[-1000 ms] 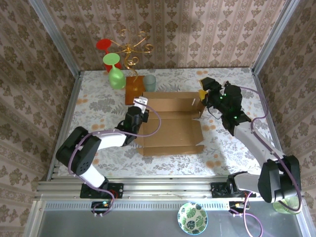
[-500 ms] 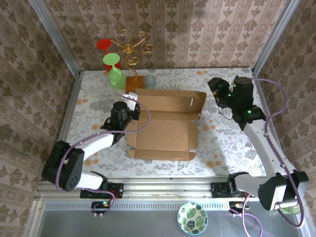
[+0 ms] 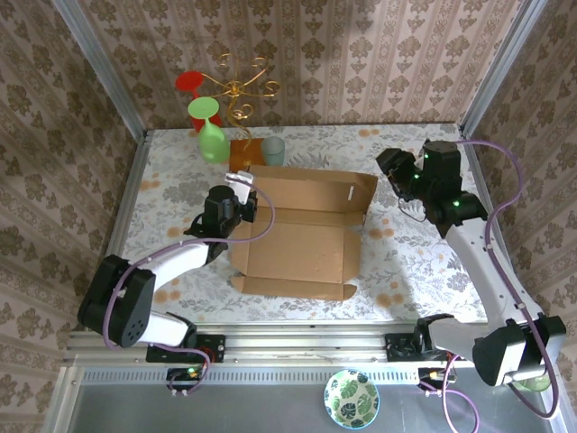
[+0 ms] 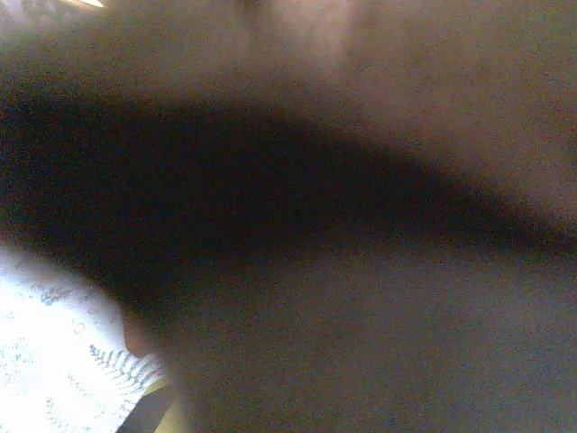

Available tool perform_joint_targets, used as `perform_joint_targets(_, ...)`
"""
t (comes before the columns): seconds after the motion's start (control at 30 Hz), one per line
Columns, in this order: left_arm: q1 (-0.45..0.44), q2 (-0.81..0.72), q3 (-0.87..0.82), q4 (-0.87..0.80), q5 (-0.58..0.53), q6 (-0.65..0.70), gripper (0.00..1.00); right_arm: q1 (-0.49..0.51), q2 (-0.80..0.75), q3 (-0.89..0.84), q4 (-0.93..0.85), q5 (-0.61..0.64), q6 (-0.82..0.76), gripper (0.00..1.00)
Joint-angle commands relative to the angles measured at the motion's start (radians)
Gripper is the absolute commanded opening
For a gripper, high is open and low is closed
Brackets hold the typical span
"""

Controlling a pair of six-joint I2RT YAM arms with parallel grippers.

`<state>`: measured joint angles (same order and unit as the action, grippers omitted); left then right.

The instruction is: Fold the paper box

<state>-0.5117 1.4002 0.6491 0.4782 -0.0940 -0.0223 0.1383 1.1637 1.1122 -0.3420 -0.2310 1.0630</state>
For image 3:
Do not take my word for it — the brown cardboard box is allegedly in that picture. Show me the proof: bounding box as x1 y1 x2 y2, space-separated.
227 164 379 302

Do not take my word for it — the pale blue plastic cup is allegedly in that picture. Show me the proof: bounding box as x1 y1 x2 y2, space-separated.
261 136 286 167

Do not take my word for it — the green plastic wine glass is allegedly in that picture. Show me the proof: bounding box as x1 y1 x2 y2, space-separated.
187 97 230 164

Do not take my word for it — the floral tablecloth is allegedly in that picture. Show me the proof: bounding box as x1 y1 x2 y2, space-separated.
112 124 531 324

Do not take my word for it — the red plastic wine glass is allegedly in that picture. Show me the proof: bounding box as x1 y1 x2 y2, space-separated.
174 69 223 134

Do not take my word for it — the small black controller board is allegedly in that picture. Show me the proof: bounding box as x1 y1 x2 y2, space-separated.
417 367 453 384
166 367 204 382

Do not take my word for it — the perforated metal strip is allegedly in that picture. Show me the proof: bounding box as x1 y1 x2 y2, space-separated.
78 365 423 384

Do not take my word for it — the leaf pattern bowl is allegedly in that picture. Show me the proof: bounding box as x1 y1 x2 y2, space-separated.
323 368 380 428

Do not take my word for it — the green transparent cup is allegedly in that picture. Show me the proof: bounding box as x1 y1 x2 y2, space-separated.
517 373 552 392

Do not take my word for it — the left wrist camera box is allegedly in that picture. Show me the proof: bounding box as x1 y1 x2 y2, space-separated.
224 170 256 205

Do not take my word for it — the aluminium side rail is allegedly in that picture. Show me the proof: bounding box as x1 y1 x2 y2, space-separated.
458 125 549 328
67 130 152 344

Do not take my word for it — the gold wire glass rack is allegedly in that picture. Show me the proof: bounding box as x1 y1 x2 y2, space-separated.
197 52 281 171

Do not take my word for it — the aluminium frame post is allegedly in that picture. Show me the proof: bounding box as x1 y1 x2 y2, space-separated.
458 0 550 137
51 0 150 141

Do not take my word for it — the aluminium mounting rail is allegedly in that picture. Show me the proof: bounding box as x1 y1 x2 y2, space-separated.
62 322 554 364

